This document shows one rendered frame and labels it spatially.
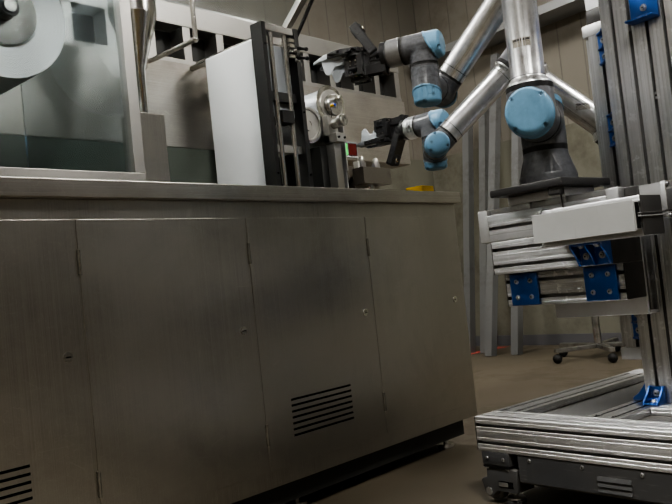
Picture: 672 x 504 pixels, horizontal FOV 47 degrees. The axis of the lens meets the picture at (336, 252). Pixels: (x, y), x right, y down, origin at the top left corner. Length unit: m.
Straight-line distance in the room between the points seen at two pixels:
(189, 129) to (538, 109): 1.31
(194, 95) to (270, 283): 0.95
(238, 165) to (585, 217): 1.22
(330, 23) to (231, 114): 3.78
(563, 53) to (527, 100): 4.11
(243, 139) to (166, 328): 0.91
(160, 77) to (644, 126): 1.55
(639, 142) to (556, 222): 0.37
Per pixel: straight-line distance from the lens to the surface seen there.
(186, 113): 2.79
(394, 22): 6.88
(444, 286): 2.73
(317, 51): 3.36
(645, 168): 2.14
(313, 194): 2.23
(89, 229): 1.80
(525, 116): 1.96
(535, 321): 6.17
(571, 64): 6.01
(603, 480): 1.95
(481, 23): 2.20
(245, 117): 2.60
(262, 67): 2.45
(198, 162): 2.78
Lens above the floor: 0.61
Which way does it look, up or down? 3 degrees up
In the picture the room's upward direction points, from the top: 6 degrees counter-clockwise
